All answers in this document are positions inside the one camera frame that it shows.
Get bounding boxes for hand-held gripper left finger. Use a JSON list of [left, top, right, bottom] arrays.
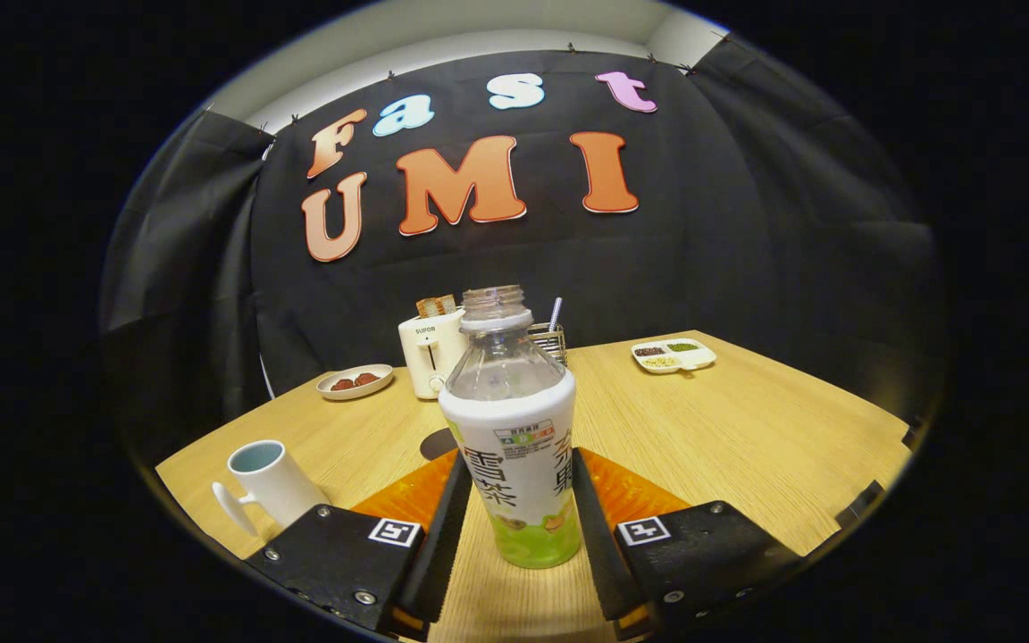
[[247, 447, 473, 640]]

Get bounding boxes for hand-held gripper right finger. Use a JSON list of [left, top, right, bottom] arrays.
[[571, 447, 806, 639]]

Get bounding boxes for round dark brown coaster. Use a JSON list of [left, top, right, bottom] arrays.
[[420, 428, 460, 462]]

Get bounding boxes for clear juice bottle white label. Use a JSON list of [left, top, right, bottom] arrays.
[[439, 285, 582, 570]]

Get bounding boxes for white cup blue inside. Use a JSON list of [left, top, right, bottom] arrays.
[[212, 439, 330, 538]]

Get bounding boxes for small beige plate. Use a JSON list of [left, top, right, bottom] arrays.
[[316, 363, 395, 401]]

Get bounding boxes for wooden table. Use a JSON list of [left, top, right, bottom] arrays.
[[155, 330, 913, 643]]

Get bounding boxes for cream white toaster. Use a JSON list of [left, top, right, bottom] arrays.
[[397, 308, 469, 400]]

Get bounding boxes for white divided tray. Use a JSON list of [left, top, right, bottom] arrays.
[[631, 338, 717, 374]]

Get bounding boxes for black backdrop cloth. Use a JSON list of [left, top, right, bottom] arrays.
[[99, 36, 944, 465]]

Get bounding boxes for metal wire holder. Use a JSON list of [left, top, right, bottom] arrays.
[[528, 323, 567, 365]]

